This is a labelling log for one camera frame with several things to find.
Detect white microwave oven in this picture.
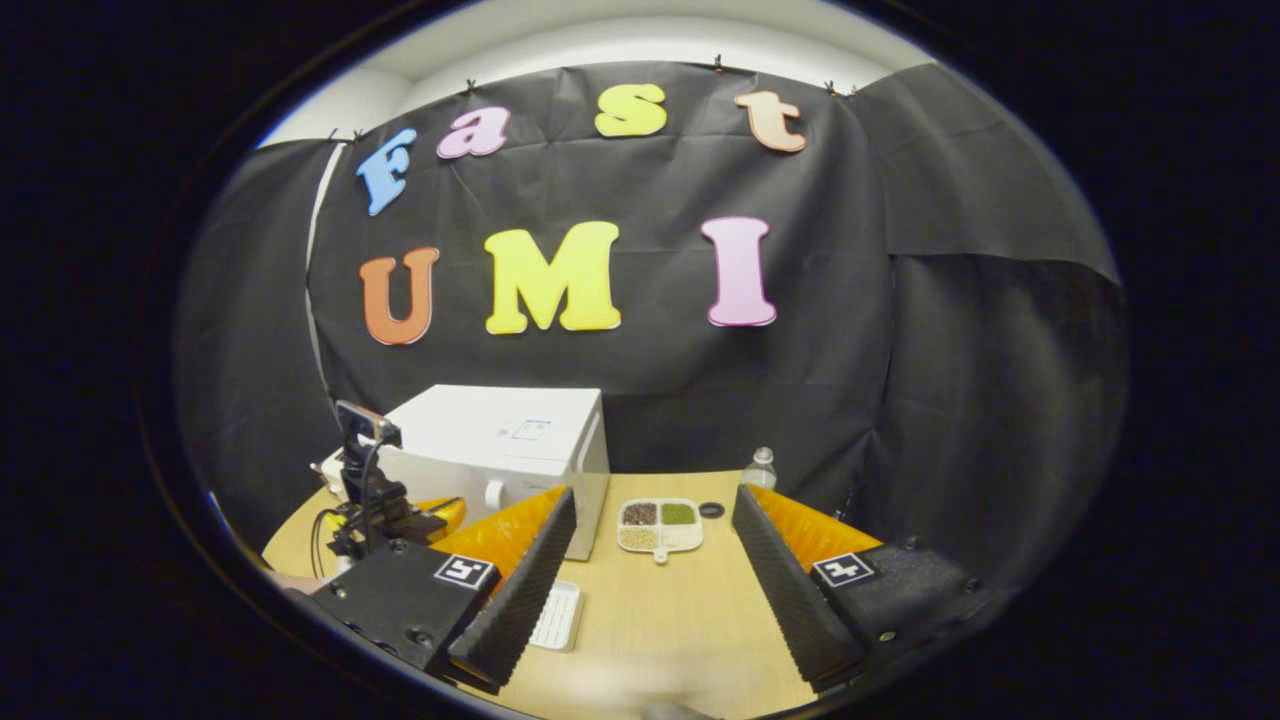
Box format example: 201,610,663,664
372,384,611,562

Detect small white rectangular dish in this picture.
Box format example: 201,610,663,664
528,579,584,653

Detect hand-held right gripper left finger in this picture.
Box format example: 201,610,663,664
305,486,578,696

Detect white divided grain plate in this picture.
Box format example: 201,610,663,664
616,497,705,566

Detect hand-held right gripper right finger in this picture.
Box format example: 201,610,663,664
731,484,1001,696

